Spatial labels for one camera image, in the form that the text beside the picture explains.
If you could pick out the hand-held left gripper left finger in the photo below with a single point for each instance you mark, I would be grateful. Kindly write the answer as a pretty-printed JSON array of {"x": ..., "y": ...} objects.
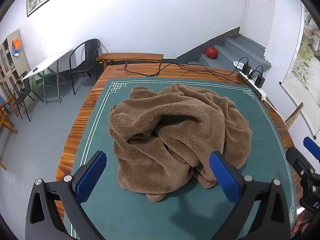
[{"x": 88, "y": 180}]

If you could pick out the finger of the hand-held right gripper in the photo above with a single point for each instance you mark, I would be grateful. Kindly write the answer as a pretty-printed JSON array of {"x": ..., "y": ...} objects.
[
  {"x": 311, "y": 146},
  {"x": 298, "y": 160}
]

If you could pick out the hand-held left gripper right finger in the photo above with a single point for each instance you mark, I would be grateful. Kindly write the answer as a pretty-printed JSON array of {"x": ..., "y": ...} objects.
[{"x": 225, "y": 177}]

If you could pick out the brown fleece garment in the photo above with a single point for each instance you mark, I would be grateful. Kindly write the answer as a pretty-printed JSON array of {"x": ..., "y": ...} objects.
[{"x": 175, "y": 130}]

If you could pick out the person's right hand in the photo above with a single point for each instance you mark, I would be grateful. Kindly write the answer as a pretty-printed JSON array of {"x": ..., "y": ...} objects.
[{"x": 300, "y": 223}]

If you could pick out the wooden abacus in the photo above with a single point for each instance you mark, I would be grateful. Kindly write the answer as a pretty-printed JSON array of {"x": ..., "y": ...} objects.
[{"x": 295, "y": 112}]

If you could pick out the green table mat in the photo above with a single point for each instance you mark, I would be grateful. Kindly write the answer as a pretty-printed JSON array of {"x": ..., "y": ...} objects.
[{"x": 100, "y": 117}]

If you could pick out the white power strip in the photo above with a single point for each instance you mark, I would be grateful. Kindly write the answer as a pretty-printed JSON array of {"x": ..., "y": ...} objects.
[{"x": 260, "y": 92}]

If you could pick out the black charger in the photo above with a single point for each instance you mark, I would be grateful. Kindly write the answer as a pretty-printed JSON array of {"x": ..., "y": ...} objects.
[
  {"x": 260, "y": 82},
  {"x": 247, "y": 69}
]

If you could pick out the hanging scroll painting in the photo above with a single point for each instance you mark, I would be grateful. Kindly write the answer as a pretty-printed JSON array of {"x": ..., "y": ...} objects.
[{"x": 307, "y": 62}]

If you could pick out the wooden chair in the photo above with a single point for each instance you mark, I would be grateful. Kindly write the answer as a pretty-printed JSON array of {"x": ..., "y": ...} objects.
[{"x": 5, "y": 120}]

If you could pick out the black metal chair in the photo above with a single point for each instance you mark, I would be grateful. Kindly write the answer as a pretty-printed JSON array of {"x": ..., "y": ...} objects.
[
  {"x": 21, "y": 100},
  {"x": 85, "y": 67}
]

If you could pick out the white plate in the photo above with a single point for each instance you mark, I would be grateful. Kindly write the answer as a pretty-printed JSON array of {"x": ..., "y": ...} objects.
[{"x": 237, "y": 64}]

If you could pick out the white folding table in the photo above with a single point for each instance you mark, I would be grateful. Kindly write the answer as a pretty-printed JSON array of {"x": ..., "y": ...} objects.
[{"x": 47, "y": 63}]

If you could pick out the red ball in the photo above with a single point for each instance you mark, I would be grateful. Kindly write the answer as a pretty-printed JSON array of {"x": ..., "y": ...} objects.
[{"x": 211, "y": 52}]

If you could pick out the wooden bench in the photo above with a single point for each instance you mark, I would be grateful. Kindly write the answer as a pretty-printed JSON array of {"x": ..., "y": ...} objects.
[{"x": 130, "y": 56}]

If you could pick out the glass-door cabinet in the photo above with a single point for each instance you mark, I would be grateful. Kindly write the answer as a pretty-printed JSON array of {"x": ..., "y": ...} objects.
[{"x": 6, "y": 75}]

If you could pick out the white door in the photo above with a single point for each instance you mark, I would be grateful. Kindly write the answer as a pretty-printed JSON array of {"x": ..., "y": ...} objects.
[{"x": 260, "y": 17}]

